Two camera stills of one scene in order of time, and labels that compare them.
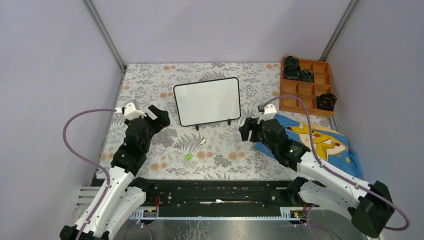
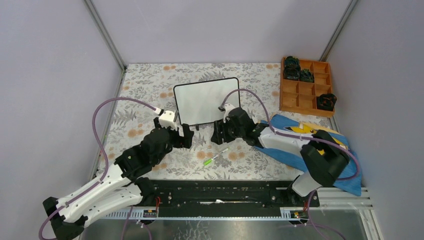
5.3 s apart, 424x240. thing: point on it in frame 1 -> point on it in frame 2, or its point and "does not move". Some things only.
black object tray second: [292, 71] does not move
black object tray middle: [306, 76] does not move
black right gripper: [252, 125] -> [220, 126]
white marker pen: [200, 143] -> [222, 152]
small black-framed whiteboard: [207, 101] does not move
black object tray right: [326, 101] does not move
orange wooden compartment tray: [307, 91] does not move
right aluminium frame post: [324, 55] does not move
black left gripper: [163, 119] -> [185, 142]
